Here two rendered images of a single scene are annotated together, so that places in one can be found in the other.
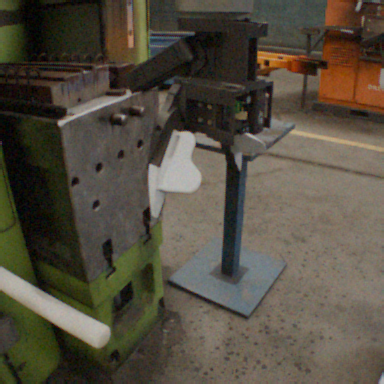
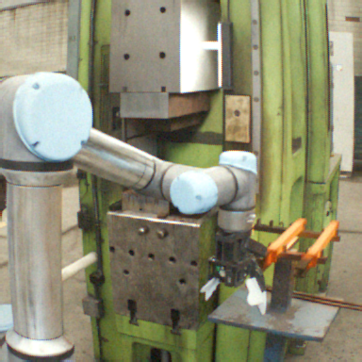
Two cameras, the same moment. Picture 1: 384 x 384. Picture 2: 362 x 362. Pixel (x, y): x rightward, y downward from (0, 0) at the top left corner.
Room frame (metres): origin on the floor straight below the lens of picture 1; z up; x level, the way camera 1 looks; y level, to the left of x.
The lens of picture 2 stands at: (0.87, -1.59, 1.46)
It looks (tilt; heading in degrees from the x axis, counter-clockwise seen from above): 13 degrees down; 85
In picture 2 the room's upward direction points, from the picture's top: straight up
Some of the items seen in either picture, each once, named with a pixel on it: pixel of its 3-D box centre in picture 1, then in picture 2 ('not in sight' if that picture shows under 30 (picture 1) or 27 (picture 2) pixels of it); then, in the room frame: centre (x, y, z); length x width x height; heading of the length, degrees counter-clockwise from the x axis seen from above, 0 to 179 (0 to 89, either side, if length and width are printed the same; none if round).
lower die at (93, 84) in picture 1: (28, 81); (168, 189); (0.98, 0.45, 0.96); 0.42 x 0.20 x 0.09; 61
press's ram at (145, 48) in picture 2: not in sight; (177, 42); (1.02, 0.43, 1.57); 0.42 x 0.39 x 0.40; 61
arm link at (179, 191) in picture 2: not in sight; (197, 188); (0.97, -0.66, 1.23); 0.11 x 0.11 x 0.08; 41
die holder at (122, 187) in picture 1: (53, 161); (181, 251); (1.03, 0.43, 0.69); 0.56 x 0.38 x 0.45; 61
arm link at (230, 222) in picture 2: not in sight; (238, 218); (1.06, -0.61, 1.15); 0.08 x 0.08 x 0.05
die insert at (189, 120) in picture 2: not in sight; (177, 119); (1.02, 0.47, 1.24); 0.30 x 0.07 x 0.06; 61
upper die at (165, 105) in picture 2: not in sight; (168, 101); (0.98, 0.45, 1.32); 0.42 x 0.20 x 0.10; 61
